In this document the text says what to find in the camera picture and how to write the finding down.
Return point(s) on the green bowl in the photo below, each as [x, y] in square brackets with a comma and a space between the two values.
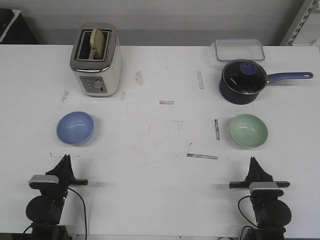
[248, 131]

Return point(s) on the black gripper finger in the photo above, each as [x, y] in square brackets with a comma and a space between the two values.
[259, 174]
[251, 172]
[69, 170]
[59, 168]

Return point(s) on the clear blue-rimmed food container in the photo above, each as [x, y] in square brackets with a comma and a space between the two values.
[230, 49]

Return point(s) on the dark blue saucepan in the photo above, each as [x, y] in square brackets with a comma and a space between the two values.
[243, 99]

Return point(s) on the cream two-slot toaster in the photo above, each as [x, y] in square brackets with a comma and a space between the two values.
[97, 77]

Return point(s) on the glass pot lid blue knob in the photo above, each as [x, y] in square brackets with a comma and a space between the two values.
[244, 76]

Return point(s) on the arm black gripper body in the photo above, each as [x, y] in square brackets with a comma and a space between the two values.
[59, 193]
[261, 198]

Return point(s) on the black box at back left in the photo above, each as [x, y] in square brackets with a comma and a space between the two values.
[14, 30]

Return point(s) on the blue bowl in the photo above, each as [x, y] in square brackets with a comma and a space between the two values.
[75, 128]

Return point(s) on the slice of toast bread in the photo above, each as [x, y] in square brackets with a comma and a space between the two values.
[97, 43]

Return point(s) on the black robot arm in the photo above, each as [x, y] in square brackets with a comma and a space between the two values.
[271, 214]
[45, 211]

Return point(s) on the white perforated shelf upright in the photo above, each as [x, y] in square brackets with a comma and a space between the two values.
[305, 28]

